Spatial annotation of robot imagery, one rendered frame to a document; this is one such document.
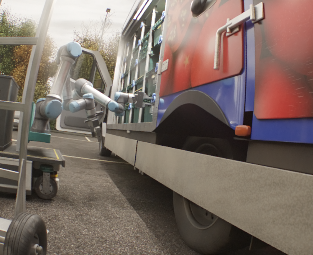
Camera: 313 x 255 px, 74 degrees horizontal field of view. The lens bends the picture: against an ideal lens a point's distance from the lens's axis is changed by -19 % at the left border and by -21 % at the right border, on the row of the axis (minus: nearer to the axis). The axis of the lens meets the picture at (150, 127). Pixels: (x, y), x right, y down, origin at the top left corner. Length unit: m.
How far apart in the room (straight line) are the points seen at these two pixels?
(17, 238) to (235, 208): 0.67
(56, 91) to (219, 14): 1.08
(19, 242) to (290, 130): 0.81
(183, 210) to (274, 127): 0.88
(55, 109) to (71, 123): 3.27
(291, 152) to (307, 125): 0.09
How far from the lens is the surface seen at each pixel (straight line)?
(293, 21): 0.71
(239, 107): 0.83
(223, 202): 0.86
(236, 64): 0.87
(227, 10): 1.02
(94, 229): 1.42
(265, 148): 0.73
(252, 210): 0.74
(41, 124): 1.70
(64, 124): 4.84
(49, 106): 1.57
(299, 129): 0.63
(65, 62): 1.67
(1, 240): 0.93
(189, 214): 1.38
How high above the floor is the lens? 0.56
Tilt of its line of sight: 2 degrees up
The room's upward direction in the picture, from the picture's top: 7 degrees clockwise
